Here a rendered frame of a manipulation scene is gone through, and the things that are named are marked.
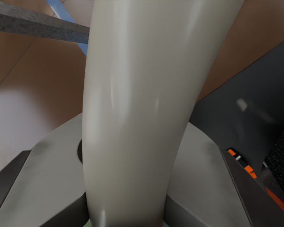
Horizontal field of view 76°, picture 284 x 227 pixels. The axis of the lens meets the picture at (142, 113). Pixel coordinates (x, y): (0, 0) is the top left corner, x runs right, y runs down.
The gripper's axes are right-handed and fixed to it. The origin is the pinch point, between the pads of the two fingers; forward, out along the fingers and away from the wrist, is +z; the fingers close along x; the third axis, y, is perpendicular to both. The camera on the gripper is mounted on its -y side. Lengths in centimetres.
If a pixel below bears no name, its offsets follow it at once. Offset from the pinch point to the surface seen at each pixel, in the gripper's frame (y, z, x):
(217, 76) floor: 29, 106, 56
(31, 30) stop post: 1, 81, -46
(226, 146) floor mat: 75, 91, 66
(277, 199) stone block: 65, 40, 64
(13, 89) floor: 62, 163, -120
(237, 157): 80, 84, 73
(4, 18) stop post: -4, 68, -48
